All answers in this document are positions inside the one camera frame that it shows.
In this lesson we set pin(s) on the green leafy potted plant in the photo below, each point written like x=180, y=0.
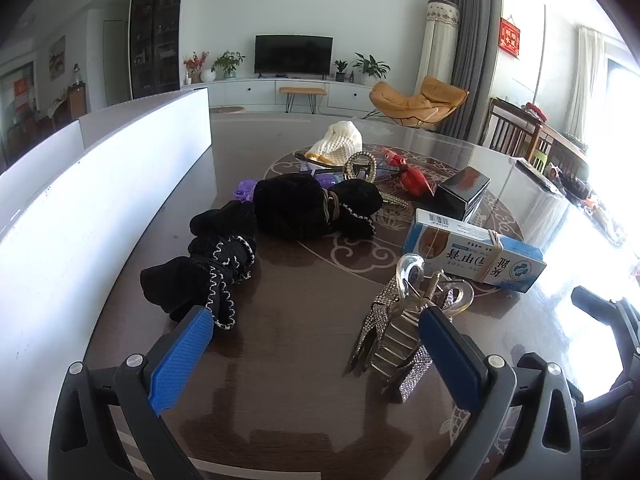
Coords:
x=227, y=62

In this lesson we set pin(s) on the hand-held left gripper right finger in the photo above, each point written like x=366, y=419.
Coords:
x=450, y=360

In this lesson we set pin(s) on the white television cabinet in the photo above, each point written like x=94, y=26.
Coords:
x=250, y=92

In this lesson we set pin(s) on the black television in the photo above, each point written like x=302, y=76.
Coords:
x=294, y=55

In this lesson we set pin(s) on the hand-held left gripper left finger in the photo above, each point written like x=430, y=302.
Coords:
x=180, y=355

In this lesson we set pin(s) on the orange lounge chair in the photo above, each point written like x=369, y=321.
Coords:
x=400, y=102

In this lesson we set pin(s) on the grey curtain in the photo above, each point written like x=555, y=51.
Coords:
x=467, y=50

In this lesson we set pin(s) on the slim rhinestone hair pin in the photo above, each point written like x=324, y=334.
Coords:
x=395, y=201

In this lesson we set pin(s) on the red wall decoration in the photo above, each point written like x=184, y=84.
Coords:
x=510, y=37

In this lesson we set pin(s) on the water bottle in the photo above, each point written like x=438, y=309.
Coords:
x=77, y=75

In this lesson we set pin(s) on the small potted plant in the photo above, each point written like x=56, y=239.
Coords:
x=340, y=70

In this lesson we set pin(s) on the wooden bench with metal legs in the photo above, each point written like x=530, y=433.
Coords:
x=302, y=91

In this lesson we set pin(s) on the red flower plant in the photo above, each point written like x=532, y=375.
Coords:
x=194, y=62

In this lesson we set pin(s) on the oval beige mat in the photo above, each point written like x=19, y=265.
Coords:
x=227, y=109

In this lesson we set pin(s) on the black scrunchie with white trim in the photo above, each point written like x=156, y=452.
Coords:
x=170, y=280

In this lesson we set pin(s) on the red fabric pouch ornament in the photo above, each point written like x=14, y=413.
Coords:
x=415, y=180

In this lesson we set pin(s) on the framed wall painting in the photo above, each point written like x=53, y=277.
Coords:
x=57, y=57

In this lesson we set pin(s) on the white round vase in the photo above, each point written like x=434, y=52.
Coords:
x=208, y=76

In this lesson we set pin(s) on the air conditioner with fabric cover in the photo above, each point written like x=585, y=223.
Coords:
x=437, y=45

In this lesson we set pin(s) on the rhinestone claw hair clip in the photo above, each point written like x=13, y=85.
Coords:
x=395, y=345

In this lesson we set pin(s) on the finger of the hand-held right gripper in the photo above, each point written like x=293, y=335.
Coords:
x=595, y=300

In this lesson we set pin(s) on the blue and white medicine box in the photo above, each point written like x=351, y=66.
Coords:
x=450, y=245

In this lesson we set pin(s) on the dark glass display cabinet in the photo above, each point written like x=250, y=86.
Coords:
x=155, y=35

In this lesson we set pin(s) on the red door poster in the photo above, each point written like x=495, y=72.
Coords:
x=20, y=87

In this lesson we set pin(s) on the white door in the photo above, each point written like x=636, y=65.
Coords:
x=113, y=65

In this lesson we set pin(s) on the wooden slatted chair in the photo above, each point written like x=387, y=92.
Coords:
x=510, y=130

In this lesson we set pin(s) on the white sheer curtain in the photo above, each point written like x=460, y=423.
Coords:
x=585, y=85

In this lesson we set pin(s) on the cream knitted cloth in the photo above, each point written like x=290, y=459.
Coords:
x=335, y=142

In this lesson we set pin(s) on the black rectangular box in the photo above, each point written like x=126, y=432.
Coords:
x=457, y=200

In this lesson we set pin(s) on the dark patterned desktop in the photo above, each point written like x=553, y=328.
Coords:
x=300, y=285

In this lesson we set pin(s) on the large potted plant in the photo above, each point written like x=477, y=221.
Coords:
x=370, y=67

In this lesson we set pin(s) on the black velvet hair accessory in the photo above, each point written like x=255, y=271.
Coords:
x=290, y=205

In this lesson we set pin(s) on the white cardboard box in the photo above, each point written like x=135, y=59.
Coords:
x=100, y=220

